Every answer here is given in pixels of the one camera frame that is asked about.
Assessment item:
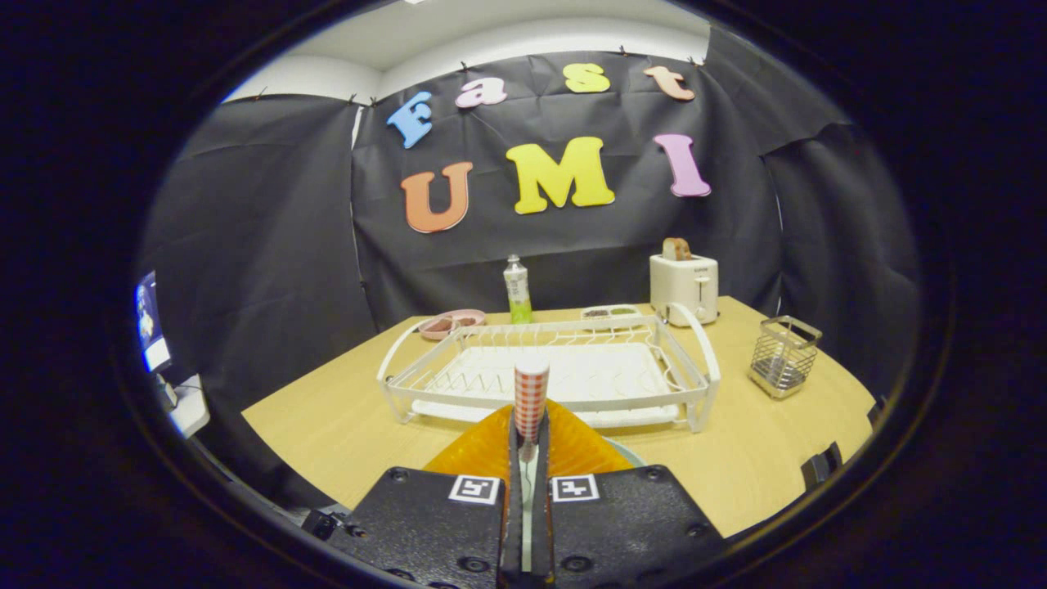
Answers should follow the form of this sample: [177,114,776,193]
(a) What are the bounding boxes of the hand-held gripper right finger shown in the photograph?
[532,398,726,589]

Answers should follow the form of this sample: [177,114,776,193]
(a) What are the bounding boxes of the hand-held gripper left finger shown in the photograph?
[348,405,524,589]

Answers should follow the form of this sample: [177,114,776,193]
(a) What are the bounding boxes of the pale green plate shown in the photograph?
[604,436,649,469]

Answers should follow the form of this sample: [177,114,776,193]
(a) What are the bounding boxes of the white wire dish rack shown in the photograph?
[376,303,722,434]

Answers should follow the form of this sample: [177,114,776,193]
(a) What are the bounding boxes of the spoon with red checked handle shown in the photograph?
[513,356,551,573]

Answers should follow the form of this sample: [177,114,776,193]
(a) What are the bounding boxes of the metal wire basket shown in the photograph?
[747,316,824,400]

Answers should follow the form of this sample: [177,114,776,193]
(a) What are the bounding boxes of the pink dish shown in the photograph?
[418,309,488,342]

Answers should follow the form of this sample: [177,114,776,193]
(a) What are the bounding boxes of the black chair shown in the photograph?
[800,442,844,492]

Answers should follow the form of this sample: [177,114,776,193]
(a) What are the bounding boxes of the cream toaster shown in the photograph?
[649,254,721,328]

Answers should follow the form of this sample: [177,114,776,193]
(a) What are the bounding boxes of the clear bottle with green label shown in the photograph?
[503,254,534,325]

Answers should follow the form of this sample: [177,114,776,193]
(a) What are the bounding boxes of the white side table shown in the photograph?
[166,374,213,439]

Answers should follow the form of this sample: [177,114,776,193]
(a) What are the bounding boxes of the computer monitor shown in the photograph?
[134,270,173,374]

